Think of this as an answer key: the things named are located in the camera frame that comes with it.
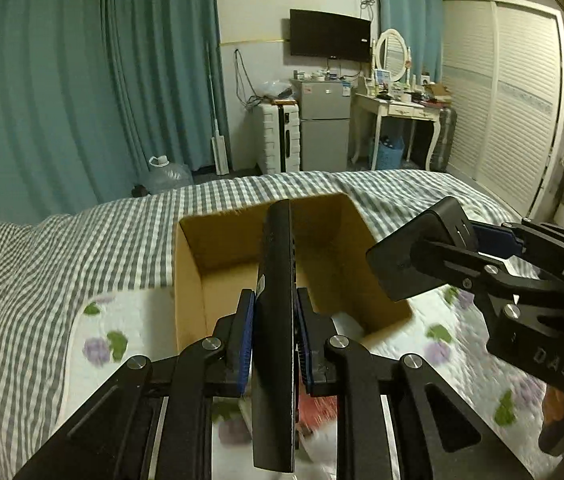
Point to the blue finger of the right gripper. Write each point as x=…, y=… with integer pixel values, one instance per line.
x=448, y=262
x=496, y=241

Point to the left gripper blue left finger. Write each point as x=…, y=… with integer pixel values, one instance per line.
x=153, y=419

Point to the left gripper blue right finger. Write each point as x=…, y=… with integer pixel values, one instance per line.
x=395, y=416

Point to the black remote control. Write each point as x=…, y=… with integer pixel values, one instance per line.
x=273, y=396

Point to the black power adapter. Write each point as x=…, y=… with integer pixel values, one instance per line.
x=410, y=260

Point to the right hand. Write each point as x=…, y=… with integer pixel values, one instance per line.
x=553, y=405

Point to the white floral quilt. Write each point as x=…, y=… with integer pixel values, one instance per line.
x=123, y=315

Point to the dark checkered suitcase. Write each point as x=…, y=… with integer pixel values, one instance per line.
x=442, y=150

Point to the blue laundry basket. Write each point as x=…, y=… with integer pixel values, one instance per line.
x=389, y=153

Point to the white dressing table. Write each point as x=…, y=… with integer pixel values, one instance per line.
x=392, y=117

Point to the open cardboard box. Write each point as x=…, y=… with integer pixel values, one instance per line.
x=316, y=242

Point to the white louvered wardrobe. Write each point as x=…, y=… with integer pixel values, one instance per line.
x=503, y=61

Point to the grey checkered bed sheet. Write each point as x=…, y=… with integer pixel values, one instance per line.
x=49, y=271

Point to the silver mini fridge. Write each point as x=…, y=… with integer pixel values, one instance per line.
x=324, y=114

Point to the oval vanity mirror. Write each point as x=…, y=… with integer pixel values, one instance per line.
x=391, y=54

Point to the white suitcase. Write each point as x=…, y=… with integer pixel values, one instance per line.
x=277, y=134

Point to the clear water jug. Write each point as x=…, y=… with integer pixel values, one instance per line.
x=164, y=176

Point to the green curtain far window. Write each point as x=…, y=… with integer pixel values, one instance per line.
x=420, y=23

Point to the white flat mop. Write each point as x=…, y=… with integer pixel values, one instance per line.
x=219, y=151

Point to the black wall television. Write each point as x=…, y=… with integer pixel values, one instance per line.
x=317, y=34

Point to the green curtain left wall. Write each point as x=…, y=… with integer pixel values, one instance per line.
x=92, y=89

